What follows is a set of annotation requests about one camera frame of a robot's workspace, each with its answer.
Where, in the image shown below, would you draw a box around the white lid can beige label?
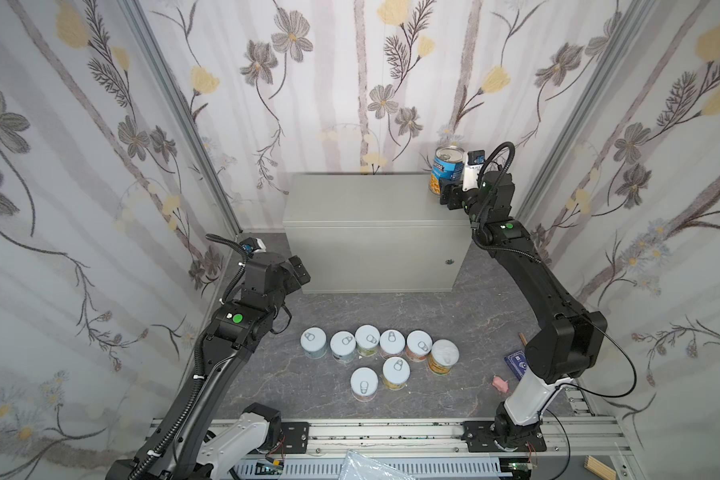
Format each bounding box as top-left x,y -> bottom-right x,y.
379,329 -> 406,358

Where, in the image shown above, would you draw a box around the plastic lid can yellow label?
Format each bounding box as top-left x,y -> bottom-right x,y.
427,339 -> 460,375

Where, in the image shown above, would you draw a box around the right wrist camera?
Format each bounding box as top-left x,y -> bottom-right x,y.
462,150 -> 485,191

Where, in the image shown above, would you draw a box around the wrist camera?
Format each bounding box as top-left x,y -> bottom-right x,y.
239,237 -> 267,255
462,150 -> 485,191

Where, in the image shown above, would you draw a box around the white lid can front right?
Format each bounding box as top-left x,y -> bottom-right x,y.
382,356 -> 411,390

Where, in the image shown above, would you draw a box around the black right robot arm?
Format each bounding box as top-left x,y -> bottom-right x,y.
430,142 -> 609,453

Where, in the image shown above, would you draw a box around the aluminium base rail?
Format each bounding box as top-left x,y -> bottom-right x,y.
149,416 -> 643,480

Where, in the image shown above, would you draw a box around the large blue labelled can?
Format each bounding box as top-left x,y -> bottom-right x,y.
429,145 -> 466,195

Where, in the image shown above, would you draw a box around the wooden block right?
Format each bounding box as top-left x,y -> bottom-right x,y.
584,456 -> 618,480

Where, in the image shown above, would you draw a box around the white lid can blue label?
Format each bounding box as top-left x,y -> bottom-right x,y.
330,331 -> 357,364

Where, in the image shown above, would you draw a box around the white slotted cable duct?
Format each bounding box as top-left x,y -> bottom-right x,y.
234,456 -> 512,479

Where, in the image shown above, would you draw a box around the white lid can far left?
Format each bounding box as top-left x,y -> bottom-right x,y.
300,327 -> 328,359

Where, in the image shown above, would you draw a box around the white lid can orange label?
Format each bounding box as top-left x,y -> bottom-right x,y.
405,330 -> 433,362

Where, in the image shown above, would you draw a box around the white lid can green label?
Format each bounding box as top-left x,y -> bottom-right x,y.
355,324 -> 380,357

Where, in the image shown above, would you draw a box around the white lid can front left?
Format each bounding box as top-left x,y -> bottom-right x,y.
350,367 -> 379,402

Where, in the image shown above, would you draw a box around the clear plastic bag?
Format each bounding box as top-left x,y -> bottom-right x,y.
338,451 -> 415,480

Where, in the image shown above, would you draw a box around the pink eraser piece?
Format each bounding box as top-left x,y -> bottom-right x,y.
491,376 -> 510,395

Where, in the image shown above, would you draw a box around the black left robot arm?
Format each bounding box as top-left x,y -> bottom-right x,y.
106,234 -> 311,479

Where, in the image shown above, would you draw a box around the blue card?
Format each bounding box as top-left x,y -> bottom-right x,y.
504,350 -> 528,380

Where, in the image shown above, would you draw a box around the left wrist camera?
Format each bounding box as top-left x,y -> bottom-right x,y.
239,237 -> 267,255

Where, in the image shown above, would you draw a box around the grey metal cabinet box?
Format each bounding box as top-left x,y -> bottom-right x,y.
283,174 -> 472,294

